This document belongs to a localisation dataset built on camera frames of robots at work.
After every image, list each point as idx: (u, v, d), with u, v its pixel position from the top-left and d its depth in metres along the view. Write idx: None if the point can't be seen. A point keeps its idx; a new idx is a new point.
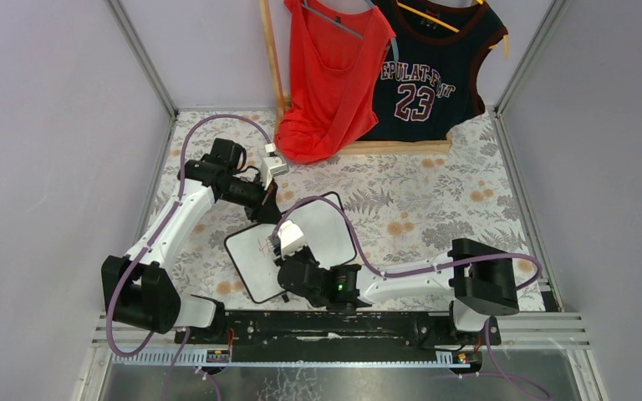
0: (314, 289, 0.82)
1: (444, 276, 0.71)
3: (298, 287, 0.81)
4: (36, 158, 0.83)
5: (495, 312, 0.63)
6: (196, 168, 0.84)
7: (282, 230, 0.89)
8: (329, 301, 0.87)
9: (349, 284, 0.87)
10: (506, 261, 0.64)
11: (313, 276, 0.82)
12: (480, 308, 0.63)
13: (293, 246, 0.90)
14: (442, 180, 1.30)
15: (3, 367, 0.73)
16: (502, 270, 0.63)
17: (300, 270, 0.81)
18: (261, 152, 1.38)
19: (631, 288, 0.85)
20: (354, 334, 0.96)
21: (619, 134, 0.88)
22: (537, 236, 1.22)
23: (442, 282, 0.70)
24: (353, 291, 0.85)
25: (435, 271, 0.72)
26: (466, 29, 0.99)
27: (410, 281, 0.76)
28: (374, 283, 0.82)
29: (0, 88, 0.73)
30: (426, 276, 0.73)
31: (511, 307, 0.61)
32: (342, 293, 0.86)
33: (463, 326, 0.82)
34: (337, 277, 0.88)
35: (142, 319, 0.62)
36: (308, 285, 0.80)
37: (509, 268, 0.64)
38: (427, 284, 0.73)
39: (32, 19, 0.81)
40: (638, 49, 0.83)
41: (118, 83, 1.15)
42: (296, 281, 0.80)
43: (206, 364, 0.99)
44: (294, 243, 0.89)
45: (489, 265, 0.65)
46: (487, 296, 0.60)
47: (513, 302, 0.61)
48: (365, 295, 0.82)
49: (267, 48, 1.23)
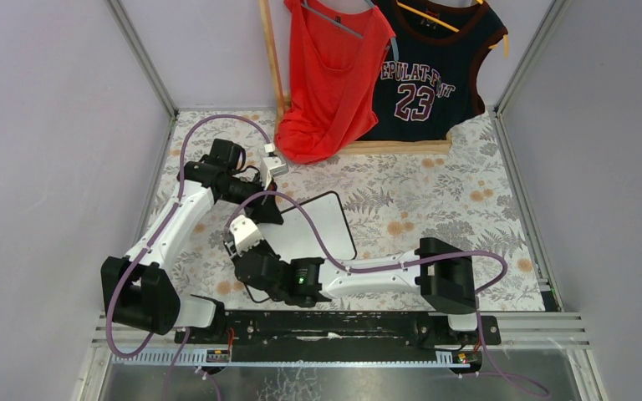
0: (272, 282, 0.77)
1: (410, 273, 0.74)
3: (255, 281, 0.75)
4: (36, 159, 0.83)
5: (454, 308, 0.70)
6: (196, 170, 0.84)
7: (235, 227, 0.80)
8: (288, 294, 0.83)
9: (309, 278, 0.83)
10: (467, 262, 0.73)
11: (272, 267, 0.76)
12: (441, 306, 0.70)
13: (245, 243, 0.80)
14: (442, 180, 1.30)
15: (3, 367, 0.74)
16: (463, 271, 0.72)
17: (258, 261, 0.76)
18: (261, 152, 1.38)
19: (630, 289, 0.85)
20: (354, 334, 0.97)
21: (619, 134, 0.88)
22: (537, 236, 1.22)
23: (408, 280, 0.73)
24: (313, 284, 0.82)
25: (401, 268, 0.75)
26: (466, 29, 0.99)
27: (375, 276, 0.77)
28: (338, 277, 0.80)
29: (0, 87, 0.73)
30: (393, 273, 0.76)
31: (468, 305, 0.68)
32: (302, 287, 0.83)
33: (456, 327, 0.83)
34: (298, 270, 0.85)
35: (142, 321, 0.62)
36: (266, 277, 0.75)
37: (469, 268, 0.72)
38: (392, 281, 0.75)
39: (30, 17, 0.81)
40: (638, 49, 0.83)
41: (118, 83, 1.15)
42: (254, 273, 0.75)
43: (206, 364, 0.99)
44: (248, 238, 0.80)
45: (451, 265, 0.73)
46: (448, 294, 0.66)
47: (471, 300, 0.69)
48: (328, 290, 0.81)
49: (266, 49, 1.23)
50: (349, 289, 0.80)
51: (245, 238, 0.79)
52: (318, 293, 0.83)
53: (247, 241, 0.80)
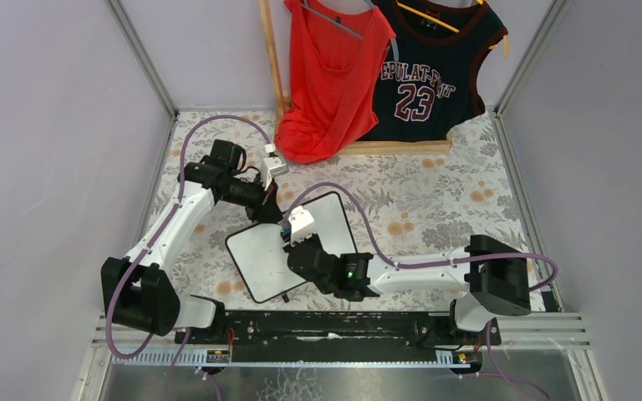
0: (323, 274, 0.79)
1: (460, 270, 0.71)
3: (308, 271, 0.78)
4: (36, 159, 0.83)
5: (507, 311, 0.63)
6: (196, 170, 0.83)
7: (294, 216, 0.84)
8: (338, 286, 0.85)
9: (359, 272, 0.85)
10: (522, 261, 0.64)
11: (323, 259, 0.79)
12: (494, 307, 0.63)
13: (301, 232, 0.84)
14: (442, 180, 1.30)
15: (4, 367, 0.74)
16: (517, 270, 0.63)
17: (311, 253, 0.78)
18: (261, 152, 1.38)
19: (630, 290, 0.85)
20: (354, 334, 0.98)
21: (619, 134, 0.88)
22: (537, 236, 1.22)
23: (457, 277, 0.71)
24: (362, 278, 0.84)
25: (450, 265, 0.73)
26: (466, 29, 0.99)
27: (424, 272, 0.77)
28: (386, 272, 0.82)
29: None
30: (441, 270, 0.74)
31: (523, 307, 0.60)
32: (351, 281, 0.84)
33: (463, 325, 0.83)
34: (347, 264, 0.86)
35: (141, 322, 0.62)
36: (318, 269, 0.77)
37: (525, 268, 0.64)
38: (441, 277, 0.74)
39: (31, 18, 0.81)
40: (638, 49, 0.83)
41: (118, 83, 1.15)
42: (307, 264, 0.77)
43: (206, 364, 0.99)
44: (303, 230, 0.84)
45: (505, 264, 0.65)
46: (500, 292, 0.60)
47: (527, 302, 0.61)
48: (376, 285, 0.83)
49: (267, 49, 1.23)
50: (399, 283, 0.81)
51: (301, 229, 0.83)
52: (366, 288, 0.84)
53: (303, 230, 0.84)
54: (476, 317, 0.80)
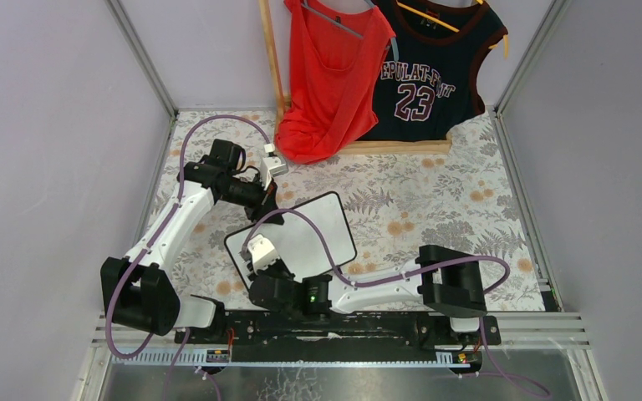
0: (285, 303, 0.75)
1: (412, 283, 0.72)
3: (267, 303, 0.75)
4: (36, 158, 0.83)
5: (465, 314, 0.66)
6: (195, 170, 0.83)
7: (252, 246, 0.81)
8: (301, 313, 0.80)
9: (321, 295, 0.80)
10: (474, 264, 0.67)
11: (283, 289, 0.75)
12: (450, 312, 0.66)
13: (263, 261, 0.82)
14: (442, 180, 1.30)
15: (3, 366, 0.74)
16: (470, 273, 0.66)
17: (269, 286, 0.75)
18: (261, 152, 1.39)
19: (630, 290, 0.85)
20: (354, 334, 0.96)
21: (619, 134, 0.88)
22: (537, 236, 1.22)
23: (411, 290, 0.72)
24: (324, 302, 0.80)
25: (403, 279, 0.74)
26: (466, 29, 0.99)
27: (380, 290, 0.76)
28: (346, 293, 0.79)
29: None
30: (396, 285, 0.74)
31: (479, 309, 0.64)
32: (314, 306, 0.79)
33: (460, 328, 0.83)
34: (308, 288, 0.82)
35: (141, 322, 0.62)
36: (278, 300, 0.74)
37: (476, 271, 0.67)
38: (396, 292, 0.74)
39: (30, 18, 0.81)
40: (638, 49, 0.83)
41: (118, 83, 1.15)
42: (266, 296, 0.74)
43: (206, 364, 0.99)
44: (267, 257, 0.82)
45: (457, 270, 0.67)
46: (456, 301, 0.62)
47: (481, 304, 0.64)
48: (338, 306, 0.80)
49: (266, 49, 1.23)
50: (357, 302, 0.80)
51: (262, 256, 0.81)
52: (330, 310, 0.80)
53: (263, 259, 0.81)
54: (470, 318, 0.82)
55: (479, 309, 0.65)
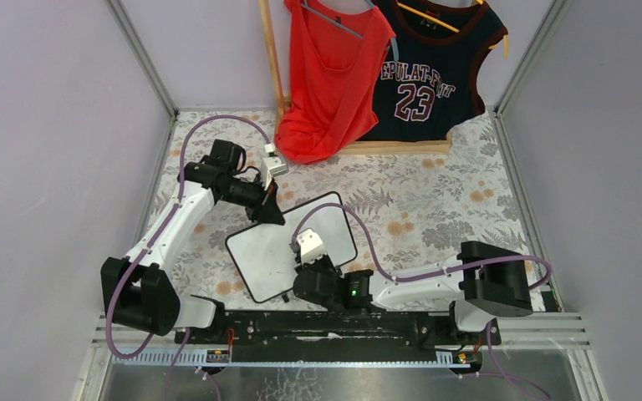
0: (328, 297, 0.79)
1: (453, 279, 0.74)
3: (310, 296, 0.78)
4: (35, 158, 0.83)
5: (507, 312, 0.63)
6: (196, 170, 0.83)
7: (302, 239, 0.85)
8: (343, 307, 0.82)
9: (362, 290, 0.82)
10: (518, 261, 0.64)
11: (326, 283, 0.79)
12: (492, 310, 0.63)
13: (309, 255, 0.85)
14: (442, 180, 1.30)
15: (4, 366, 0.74)
16: (514, 271, 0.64)
17: (312, 279, 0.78)
18: (261, 152, 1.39)
19: (630, 289, 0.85)
20: (354, 334, 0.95)
21: (619, 134, 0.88)
22: (537, 236, 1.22)
23: (452, 285, 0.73)
24: (366, 296, 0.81)
25: (444, 274, 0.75)
26: (466, 30, 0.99)
27: (420, 284, 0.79)
28: (386, 286, 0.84)
29: (0, 86, 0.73)
30: (436, 280, 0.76)
31: (523, 307, 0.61)
32: (355, 299, 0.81)
33: (463, 327, 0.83)
34: (349, 282, 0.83)
35: (142, 322, 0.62)
36: (321, 293, 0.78)
37: (521, 268, 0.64)
38: (437, 287, 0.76)
39: (31, 19, 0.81)
40: (638, 49, 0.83)
41: (118, 83, 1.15)
42: (308, 290, 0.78)
43: (206, 364, 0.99)
44: (313, 251, 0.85)
45: (500, 266, 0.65)
46: (497, 296, 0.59)
47: (526, 302, 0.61)
48: (378, 300, 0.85)
49: (267, 49, 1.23)
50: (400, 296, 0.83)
51: (310, 250, 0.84)
52: (372, 305, 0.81)
53: (311, 253, 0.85)
54: (475, 318, 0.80)
55: (525, 309, 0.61)
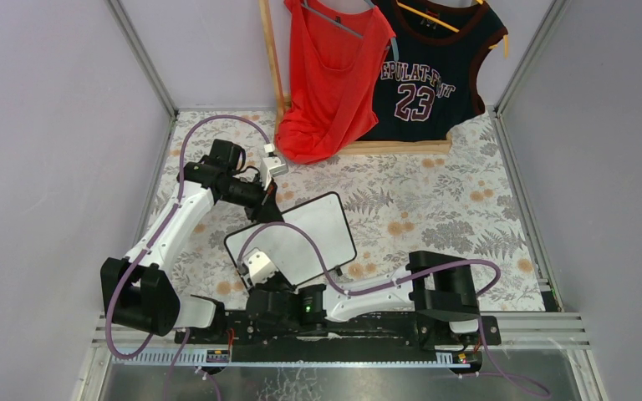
0: (282, 316, 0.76)
1: (404, 290, 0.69)
3: (263, 317, 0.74)
4: (36, 158, 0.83)
5: (456, 317, 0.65)
6: (195, 170, 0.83)
7: (250, 260, 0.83)
8: (298, 324, 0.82)
9: (316, 305, 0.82)
10: (465, 267, 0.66)
11: (277, 301, 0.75)
12: (442, 316, 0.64)
13: (262, 273, 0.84)
14: (442, 180, 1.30)
15: (3, 366, 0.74)
16: (461, 276, 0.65)
17: (263, 298, 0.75)
18: (261, 152, 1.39)
19: (630, 290, 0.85)
20: (354, 334, 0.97)
21: (619, 134, 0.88)
22: (537, 236, 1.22)
23: (403, 296, 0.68)
24: (320, 312, 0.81)
25: (394, 286, 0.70)
26: (466, 30, 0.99)
27: (372, 298, 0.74)
28: (339, 302, 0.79)
29: (0, 85, 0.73)
30: (388, 291, 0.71)
31: (471, 312, 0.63)
32: (310, 316, 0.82)
33: (457, 329, 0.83)
34: (303, 299, 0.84)
35: (141, 322, 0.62)
36: (273, 312, 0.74)
37: (467, 273, 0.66)
38: (389, 299, 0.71)
39: (30, 19, 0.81)
40: (637, 49, 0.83)
41: (118, 83, 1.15)
42: (261, 310, 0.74)
43: (206, 364, 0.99)
44: (262, 271, 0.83)
45: (448, 273, 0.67)
46: (446, 305, 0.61)
47: (473, 307, 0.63)
48: (333, 316, 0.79)
49: (266, 48, 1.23)
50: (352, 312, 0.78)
51: (260, 271, 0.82)
52: (328, 319, 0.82)
53: (262, 271, 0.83)
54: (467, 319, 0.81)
55: (472, 312, 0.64)
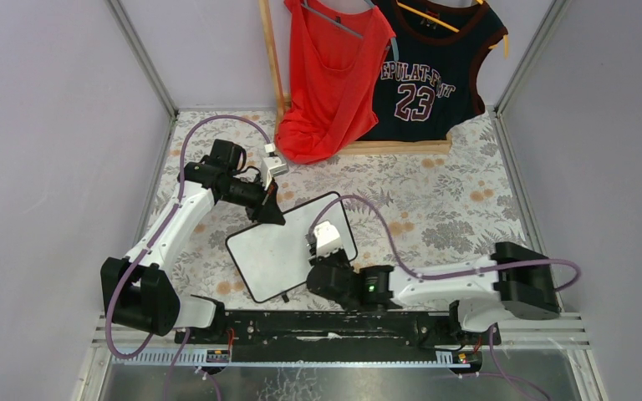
0: (342, 291, 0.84)
1: (486, 280, 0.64)
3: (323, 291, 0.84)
4: (35, 158, 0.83)
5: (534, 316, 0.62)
6: (196, 170, 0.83)
7: (318, 230, 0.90)
8: (358, 302, 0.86)
9: (380, 286, 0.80)
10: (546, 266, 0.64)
11: (339, 277, 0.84)
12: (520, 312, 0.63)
13: (327, 247, 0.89)
14: (442, 180, 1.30)
15: (3, 366, 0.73)
16: (542, 275, 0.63)
17: (325, 274, 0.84)
18: (261, 152, 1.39)
19: (630, 290, 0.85)
20: (354, 334, 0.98)
21: (619, 134, 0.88)
22: (537, 236, 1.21)
23: (486, 286, 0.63)
24: (384, 292, 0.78)
25: (476, 273, 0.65)
26: (466, 30, 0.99)
27: (448, 284, 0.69)
28: (410, 285, 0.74)
29: (1, 84, 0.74)
30: (467, 279, 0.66)
31: (552, 312, 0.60)
32: (374, 295, 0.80)
33: (467, 327, 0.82)
34: (367, 279, 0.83)
35: (141, 322, 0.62)
36: (333, 287, 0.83)
37: (548, 272, 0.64)
38: (467, 287, 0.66)
39: (31, 20, 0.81)
40: (638, 48, 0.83)
41: (118, 82, 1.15)
42: (323, 285, 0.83)
43: (206, 363, 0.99)
44: (329, 244, 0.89)
45: (528, 270, 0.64)
46: (531, 298, 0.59)
47: (556, 307, 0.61)
48: (399, 297, 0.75)
49: (267, 48, 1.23)
50: (420, 296, 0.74)
51: (324, 245, 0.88)
52: (390, 302, 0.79)
53: (328, 246, 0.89)
54: (481, 320, 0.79)
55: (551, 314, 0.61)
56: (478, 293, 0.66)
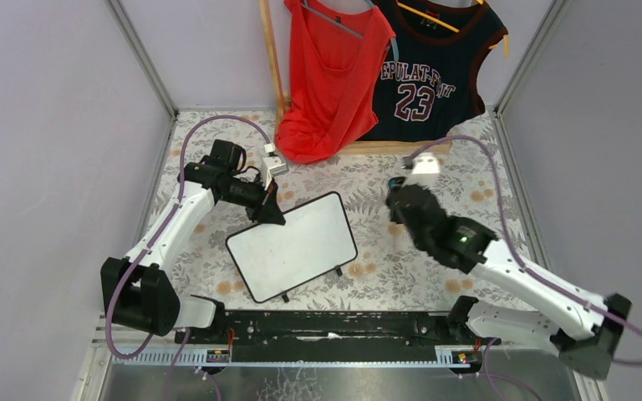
0: (427, 223, 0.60)
1: (589, 316, 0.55)
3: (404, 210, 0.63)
4: (35, 159, 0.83)
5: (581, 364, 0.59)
6: (196, 170, 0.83)
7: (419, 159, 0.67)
8: (432, 244, 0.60)
9: (472, 243, 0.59)
10: None
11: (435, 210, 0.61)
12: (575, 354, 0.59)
13: (415, 179, 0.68)
14: (442, 180, 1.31)
15: (4, 366, 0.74)
16: None
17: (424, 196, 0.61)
18: (261, 152, 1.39)
19: (630, 290, 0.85)
20: (354, 334, 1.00)
21: (619, 135, 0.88)
22: (537, 236, 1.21)
23: (587, 322, 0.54)
24: (473, 250, 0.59)
25: (584, 305, 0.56)
26: (466, 30, 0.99)
27: (550, 295, 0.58)
28: (508, 265, 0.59)
29: (1, 85, 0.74)
30: (571, 304, 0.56)
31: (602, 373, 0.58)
32: (461, 246, 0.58)
33: (470, 321, 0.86)
34: (462, 227, 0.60)
35: (141, 322, 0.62)
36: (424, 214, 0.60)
37: None
38: (568, 312, 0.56)
39: (31, 20, 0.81)
40: (638, 49, 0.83)
41: (118, 82, 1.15)
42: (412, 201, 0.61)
43: (206, 364, 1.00)
44: (419, 177, 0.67)
45: None
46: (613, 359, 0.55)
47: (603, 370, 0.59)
48: (486, 267, 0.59)
49: (267, 48, 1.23)
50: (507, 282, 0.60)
51: (420, 175, 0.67)
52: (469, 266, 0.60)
53: (421, 177, 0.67)
54: (491, 327, 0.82)
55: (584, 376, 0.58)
56: (566, 321, 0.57)
